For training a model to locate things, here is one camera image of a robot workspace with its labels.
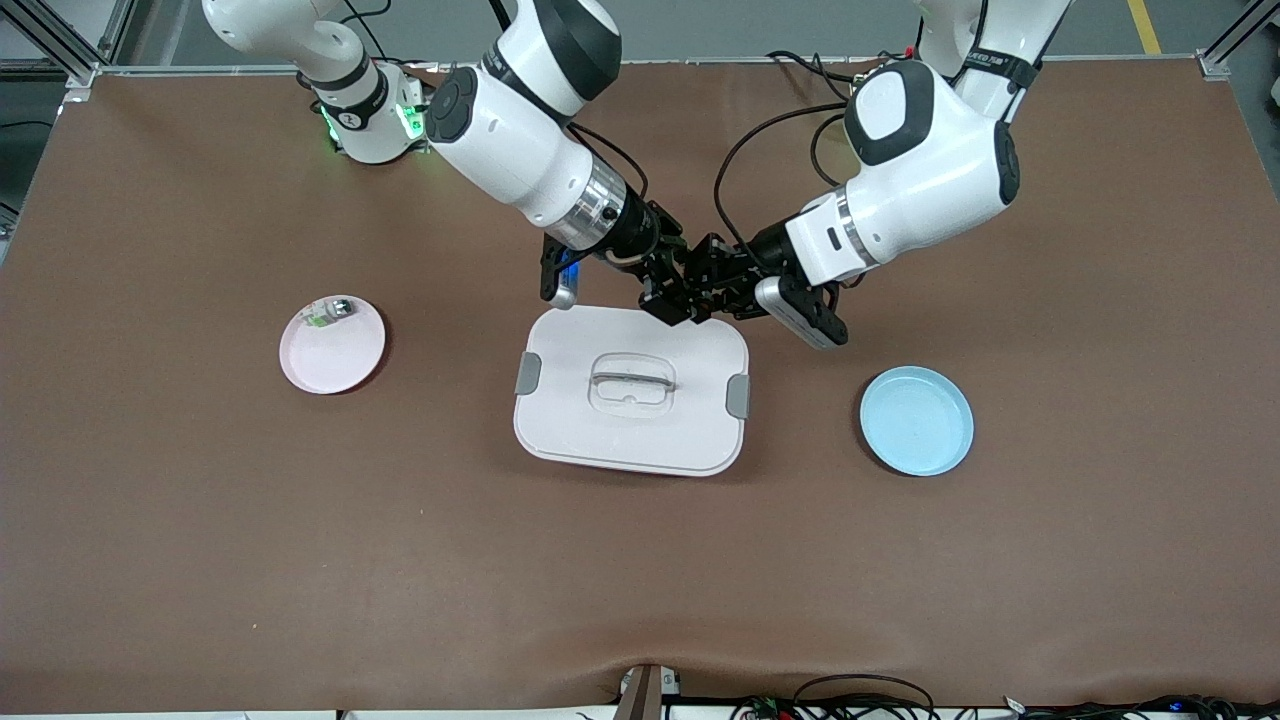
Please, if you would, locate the looped black cable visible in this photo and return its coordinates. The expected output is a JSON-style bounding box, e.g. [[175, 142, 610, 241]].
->
[[793, 674, 937, 720]]

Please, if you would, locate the black cable bundle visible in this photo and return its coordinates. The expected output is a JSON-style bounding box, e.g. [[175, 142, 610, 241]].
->
[[1000, 693, 1280, 720]]

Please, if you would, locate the black base cable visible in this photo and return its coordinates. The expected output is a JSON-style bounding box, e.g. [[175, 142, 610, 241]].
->
[[768, 48, 861, 83], [340, 0, 406, 63]]

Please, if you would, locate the green push button switch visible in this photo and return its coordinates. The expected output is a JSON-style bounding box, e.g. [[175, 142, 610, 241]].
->
[[303, 296, 358, 331]]

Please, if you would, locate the grey metal bracket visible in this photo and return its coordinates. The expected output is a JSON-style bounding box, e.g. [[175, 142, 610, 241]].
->
[[618, 663, 683, 720]]

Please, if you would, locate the aluminium frame profile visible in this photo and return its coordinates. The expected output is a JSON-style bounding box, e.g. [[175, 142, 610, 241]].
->
[[0, 0, 136, 91], [1198, 0, 1280, 81]]

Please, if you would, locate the white lidded plastic box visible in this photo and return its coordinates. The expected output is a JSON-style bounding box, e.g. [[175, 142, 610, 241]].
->
[[513, 304, 751, 478]]

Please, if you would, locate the pink round plate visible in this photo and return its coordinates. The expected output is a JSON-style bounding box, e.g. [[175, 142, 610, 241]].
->
[[279, 294, 387, 395]]

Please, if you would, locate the brown table cover mat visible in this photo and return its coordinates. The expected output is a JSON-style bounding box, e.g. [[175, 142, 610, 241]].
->
[[0, 60, 1280, 713]]

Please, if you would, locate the light blue round plate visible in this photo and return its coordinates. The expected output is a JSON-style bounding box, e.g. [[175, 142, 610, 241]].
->
[[860, 366, 975, 477]]

